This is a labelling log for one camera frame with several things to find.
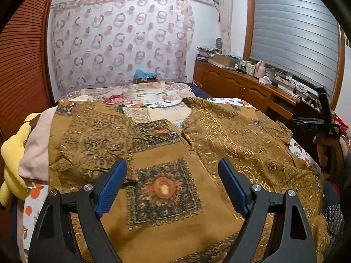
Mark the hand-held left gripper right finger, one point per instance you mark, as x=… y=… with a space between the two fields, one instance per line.
x=233 y=189

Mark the yellow plush toy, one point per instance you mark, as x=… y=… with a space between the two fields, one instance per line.
x=11 y=164

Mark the circle pattern sheer curtain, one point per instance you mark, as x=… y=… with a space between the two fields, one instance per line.
x=120 y=38

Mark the person's right hand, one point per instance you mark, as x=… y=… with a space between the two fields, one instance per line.
x=320 y=150

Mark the wooden sideboard cabinet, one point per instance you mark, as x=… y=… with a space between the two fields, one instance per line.
x=233 y=85

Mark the pink kettle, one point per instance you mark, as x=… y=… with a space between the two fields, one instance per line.
x=260 y=70

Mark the pale pink cloth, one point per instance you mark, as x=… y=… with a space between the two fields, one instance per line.
x=35 y=153

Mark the orange fruit print bedsheet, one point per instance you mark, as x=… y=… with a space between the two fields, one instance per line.
x=30 y=211

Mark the cardboard box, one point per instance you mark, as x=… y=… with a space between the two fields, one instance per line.
x=223 y=60

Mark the grey window blind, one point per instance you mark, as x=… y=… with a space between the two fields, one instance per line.
x=290 y=33

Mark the floral blanket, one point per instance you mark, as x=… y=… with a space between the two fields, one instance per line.
x=153 y=96

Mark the cream lace curtain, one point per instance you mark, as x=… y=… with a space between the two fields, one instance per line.
x=226 y=19

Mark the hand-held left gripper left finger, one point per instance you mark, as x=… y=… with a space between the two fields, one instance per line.
x=111 y=189

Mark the wooden louvred wardrobe door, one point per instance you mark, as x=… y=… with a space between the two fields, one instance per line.
x=24 y=60

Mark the small desk fan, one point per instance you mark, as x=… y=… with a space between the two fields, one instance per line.
x=219 y=43

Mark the brown gold patterned garment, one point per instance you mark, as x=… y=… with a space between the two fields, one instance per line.
x=170 y=224

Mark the small pink bag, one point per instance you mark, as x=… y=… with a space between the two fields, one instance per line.
x=265 y=81

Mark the black white patterned cloth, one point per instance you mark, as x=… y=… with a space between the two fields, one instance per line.
x=334 y=219

